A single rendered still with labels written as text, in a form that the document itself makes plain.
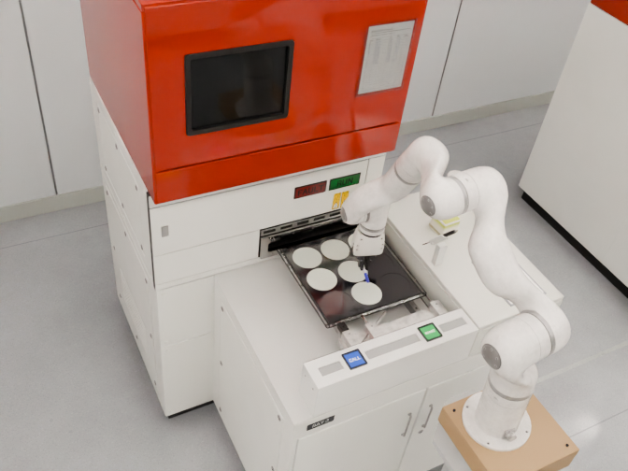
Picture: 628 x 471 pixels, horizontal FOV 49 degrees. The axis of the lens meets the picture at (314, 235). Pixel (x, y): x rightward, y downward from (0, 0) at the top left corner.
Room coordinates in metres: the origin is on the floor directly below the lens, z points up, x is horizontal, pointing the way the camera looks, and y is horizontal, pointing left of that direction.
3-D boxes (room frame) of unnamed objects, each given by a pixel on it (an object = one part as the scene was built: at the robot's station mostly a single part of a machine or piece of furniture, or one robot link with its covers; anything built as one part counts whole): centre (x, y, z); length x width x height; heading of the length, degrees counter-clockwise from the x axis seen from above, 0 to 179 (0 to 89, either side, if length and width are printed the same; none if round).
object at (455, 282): (1.76, -0.52, 0.89); 0.62 x 0.35 x 0.14; 32
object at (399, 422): (1.59, -0.26, 0.41); 0.97 x 0.64 x 0.82; 122
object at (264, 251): (1.80, -0.01, 0.89); 0.44 x 0.02 x 0.10; 122
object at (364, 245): (1.66, -0.18, 1.03); 0.10 x 0.07 x 0.11; 106
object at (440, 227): (1.83, -0.44, 1.00); 0.07 x 0.07 x 0.07; 36
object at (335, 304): (1.64, -0.14, 0.90); 0.34 x 0.34 x 0.01; 32
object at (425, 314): (1.42, -0.29, 0.87); 0.36 x 0.08 x 0.03; 122
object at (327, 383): (1.29, -0.28, 0.89); 0.55 x 0.09 x 0.14; 122
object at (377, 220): (1.65, -0.17, 1.17); 0.09 x 0.08 x 0.13; 120
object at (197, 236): (1.72, 0.15, 1.02); 0.82 x 0.03 x 0.40; 122
